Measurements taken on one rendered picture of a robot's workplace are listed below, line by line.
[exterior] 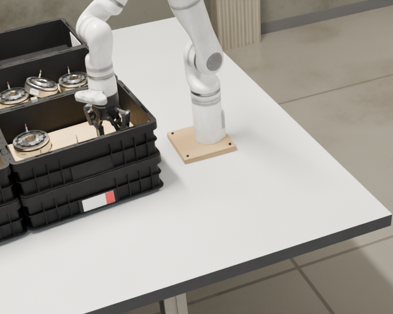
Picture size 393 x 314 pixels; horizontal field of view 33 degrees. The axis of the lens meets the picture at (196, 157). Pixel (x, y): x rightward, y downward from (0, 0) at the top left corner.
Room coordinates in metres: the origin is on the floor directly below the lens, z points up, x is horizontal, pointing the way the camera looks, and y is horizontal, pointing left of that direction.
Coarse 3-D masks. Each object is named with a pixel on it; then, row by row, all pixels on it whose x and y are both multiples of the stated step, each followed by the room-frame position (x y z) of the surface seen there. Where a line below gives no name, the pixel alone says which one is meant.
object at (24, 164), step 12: (120, 84) 1.76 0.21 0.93; (60, 96) 1.72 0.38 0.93; (132, 96) 1.68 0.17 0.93; (12, 108) 1.66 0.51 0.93; (24, 108) 1.67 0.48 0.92; (144, 108) 1.60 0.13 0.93; (156, 120) 1.53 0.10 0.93; (0, 132) 1.54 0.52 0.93; (120, 132) 1.48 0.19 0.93; (132, 132) 1.49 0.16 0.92; (144, 132) 1.51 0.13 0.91; (84, 144) 1.44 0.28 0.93; (96, 144) 1.45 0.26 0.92; (108, 144) 1.47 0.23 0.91; (12, 156) 1.41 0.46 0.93; (36, 156) 1.40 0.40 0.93; (48, 156) 1.40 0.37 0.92; (60, 156) 1.41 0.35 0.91; (12, 168) 1.38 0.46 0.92; (24, 168) 1.38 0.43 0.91
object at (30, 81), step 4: (28, 80) 1.91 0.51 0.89; (32, 80) 1.92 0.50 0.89; (48, 80) 1.96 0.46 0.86; (28, 84) 1.89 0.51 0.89; (32, 84) 1.89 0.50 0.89; (36, 84) 1.89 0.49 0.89; (52, 84) 1.93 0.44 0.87; (56, 84) 1.94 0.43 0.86; (40, 88) 1.87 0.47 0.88; (44, 88) 1.87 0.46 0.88; (48, 88) 1.88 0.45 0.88; (52, 88) 1.89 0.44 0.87; (56, 88) 1.91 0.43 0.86
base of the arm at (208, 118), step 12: (192, 96) 1.73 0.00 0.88; (216, 96) 1.72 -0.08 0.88; (192, 108) 1.74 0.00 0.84; (204, 108) 1.71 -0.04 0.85; (216, 108) 1.72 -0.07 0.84; (204, 120) 1.71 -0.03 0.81; (216, 120) 1.72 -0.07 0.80; (204, 132) 1.72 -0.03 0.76; (216, 132) 1.72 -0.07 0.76; (204, 144) 1.72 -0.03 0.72
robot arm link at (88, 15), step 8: (96, 0) 1.59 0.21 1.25; (104, 0) 1.57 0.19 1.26; (112, 0) 1.57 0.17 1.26; (88, 8) 1.59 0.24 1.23; (96, 8) 1.59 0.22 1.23; (104, 8) 1.57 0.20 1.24; (112, 8) 1.57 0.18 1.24; (120, 8) 1.58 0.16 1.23; (80, 16) 1.59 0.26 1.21; (88, 16) 1.59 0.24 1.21; (96, 16) 1.60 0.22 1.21; (104, 16) 1.61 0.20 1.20; (80, 24) 1.57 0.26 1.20; (80, 32) 1.56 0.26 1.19
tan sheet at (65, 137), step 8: (64, 128) 1.70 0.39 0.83; (72, 128) 1.69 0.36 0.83; (80, 128) 1.69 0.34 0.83; (88, 128) 1.69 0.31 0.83; (104, 128) 1.68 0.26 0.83; (112, 128) 1.67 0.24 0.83; (56, 136) 1.66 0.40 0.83; (64, 136) 1.65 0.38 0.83; (72, 136) 1.65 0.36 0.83; (80, 136) 1.64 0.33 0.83; (88, 136) 1.64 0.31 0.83; (96, 136) 1.64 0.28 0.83; (56, 144) 1.61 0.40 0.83; (64, 144) 1.61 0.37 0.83; (72, 144) 1.61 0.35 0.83; (16, 160) 1.55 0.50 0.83
